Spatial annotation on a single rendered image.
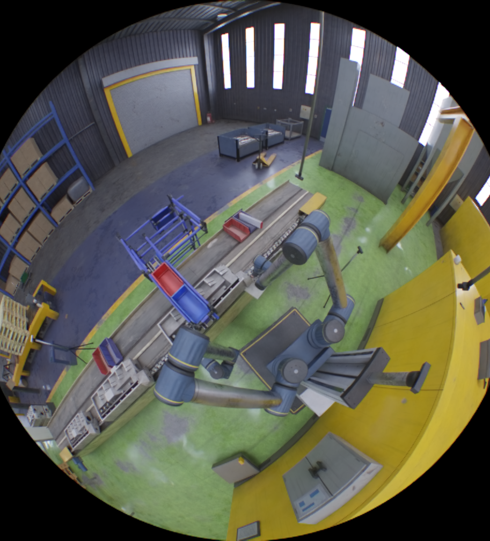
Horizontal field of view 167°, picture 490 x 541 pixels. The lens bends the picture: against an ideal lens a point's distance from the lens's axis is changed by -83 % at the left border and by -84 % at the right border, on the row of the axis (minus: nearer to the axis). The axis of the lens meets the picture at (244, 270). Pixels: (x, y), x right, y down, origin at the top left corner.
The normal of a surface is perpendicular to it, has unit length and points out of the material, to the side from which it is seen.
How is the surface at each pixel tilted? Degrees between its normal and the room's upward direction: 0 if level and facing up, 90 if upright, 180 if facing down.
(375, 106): 90
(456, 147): 90
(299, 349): 0
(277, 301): 0
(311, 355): 0
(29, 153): 90
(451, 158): 90
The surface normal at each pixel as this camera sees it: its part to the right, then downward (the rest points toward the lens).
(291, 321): -0.02, -0.47
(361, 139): -0.66, 0.67
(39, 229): 0.75, 0.58
